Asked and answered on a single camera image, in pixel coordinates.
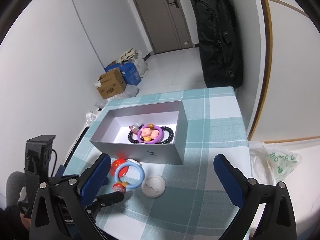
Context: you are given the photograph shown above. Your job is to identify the grey room door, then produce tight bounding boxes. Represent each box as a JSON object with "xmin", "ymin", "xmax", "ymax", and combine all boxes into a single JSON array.
[{"xmin": 134, "ymin": 0, "xmax": 193, "ymax": 54}]

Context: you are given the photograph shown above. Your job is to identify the light blue ring bracelet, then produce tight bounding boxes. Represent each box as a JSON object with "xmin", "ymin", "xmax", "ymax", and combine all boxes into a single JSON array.
[{"xmin": 112, "ymin": 158, "xmax": 146, "ymax": 194}]

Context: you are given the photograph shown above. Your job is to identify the teal plaid tablecloth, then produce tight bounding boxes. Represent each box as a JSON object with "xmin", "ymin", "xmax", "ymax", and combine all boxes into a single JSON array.
[{"xmin": 65, "ymin": 87, "xmax": 252, "ymax": 239}]

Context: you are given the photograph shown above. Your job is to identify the grey open cardboard box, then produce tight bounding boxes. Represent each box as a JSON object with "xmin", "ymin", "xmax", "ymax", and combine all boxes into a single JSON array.
[{"xmin": 90, "ymin": 101, "xmax": 188, "ymax": 165}]

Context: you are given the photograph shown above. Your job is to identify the grey plastic mailer bag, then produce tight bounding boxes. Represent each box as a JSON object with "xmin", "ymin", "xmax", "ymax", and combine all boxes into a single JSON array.
[{"xmin": 95, "ymin": 85, "xmax": 139, "ymax": 109}]

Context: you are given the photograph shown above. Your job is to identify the white wardrobe gold trim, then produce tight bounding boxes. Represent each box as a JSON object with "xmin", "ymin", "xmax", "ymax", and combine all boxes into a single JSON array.
[{"xmin": 249, "ymin": 0, "xmax": 319, "ymax": 142}]

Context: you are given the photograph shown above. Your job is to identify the black backpack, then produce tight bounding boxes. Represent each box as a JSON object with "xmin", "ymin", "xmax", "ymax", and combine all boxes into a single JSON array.
[{"xmin": 195, "ymin": 0, "xmax": 244, "ymax": 89}]

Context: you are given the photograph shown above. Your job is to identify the white green plastic bag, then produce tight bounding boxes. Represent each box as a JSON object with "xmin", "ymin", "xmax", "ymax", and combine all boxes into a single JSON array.
[{"xmin": 249, "ymin": 141, "xmax": 302, "ymax": 185}]

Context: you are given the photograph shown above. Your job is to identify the white canvas tote bag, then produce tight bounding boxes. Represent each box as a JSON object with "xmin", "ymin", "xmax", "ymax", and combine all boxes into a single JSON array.
[{"xmin": 118, "ymin": 48, "xmax": 149, "ymax": 77}]

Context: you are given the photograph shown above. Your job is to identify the red flag pin badge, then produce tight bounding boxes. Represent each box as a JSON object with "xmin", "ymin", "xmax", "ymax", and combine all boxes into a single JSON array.
[{"xmin": 110, "ymin": 157, "xmax": 130, "ymax": 178}]

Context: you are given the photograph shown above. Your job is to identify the purple ring pig charm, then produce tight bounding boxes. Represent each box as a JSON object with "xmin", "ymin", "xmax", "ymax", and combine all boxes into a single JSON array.
[{"xmin": 137, "ymin": 124, "xmax": 164, "ymax": 145}]

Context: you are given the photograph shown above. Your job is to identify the white round pin badge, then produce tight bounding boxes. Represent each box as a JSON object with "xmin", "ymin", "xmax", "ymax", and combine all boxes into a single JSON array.
[{"xmin": 141, "ymin": 176, "xmax": 166, "ymax": 198}]

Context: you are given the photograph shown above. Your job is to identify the brown cardboard box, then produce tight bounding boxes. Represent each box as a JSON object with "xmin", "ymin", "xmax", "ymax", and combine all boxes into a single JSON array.
[{"xmin": 94, "ymin": 68, "xmax": 126, "ymax": 99}]

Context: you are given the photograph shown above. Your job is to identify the person's left hand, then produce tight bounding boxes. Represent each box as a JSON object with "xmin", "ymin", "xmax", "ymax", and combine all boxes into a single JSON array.
[{"xmin": 20, "ymin": 213, "xmax": 31, "ymax": 231}]

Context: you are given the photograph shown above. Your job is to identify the blue cardboard box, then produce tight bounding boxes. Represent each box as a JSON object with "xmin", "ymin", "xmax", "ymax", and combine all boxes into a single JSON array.
[{"xmin": 104, "ymin": 62, "xmax": 142, "ymax": 86}]

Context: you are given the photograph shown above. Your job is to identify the black beaded bracelet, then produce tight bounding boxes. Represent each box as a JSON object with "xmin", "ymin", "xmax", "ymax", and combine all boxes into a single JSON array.
[
  {"xmin": 157, "ymin": 126, "xmax": 175, "ymax": 145},
  {"xmin": 127, "ymin": 128, "xmax": 146, "ymax": 145}
]

